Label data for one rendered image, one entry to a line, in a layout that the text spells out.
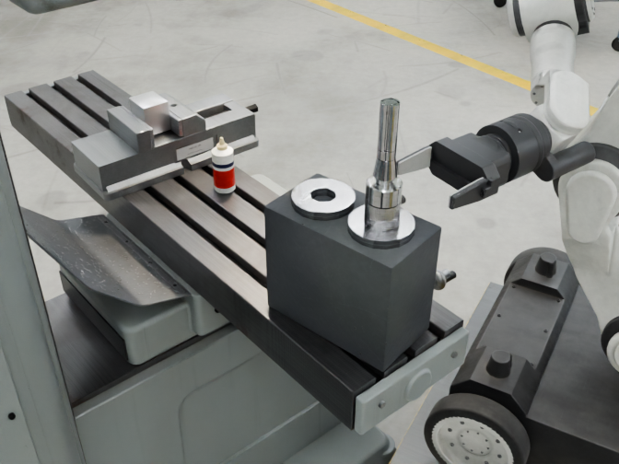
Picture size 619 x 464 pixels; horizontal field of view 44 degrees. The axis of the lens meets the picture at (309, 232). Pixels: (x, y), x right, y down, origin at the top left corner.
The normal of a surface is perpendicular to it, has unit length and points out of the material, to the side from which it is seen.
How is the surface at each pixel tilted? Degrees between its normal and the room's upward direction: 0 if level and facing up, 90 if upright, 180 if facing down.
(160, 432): 90
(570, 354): 0
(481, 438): 90
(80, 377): 0
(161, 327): 90
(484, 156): 0
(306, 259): 90
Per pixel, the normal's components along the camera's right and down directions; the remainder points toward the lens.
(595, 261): -0.40, 0.82
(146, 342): 0.65, 0.45
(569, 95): 0.27, -0.50
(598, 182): -0.48, 0.51
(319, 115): 0.00, -0.81
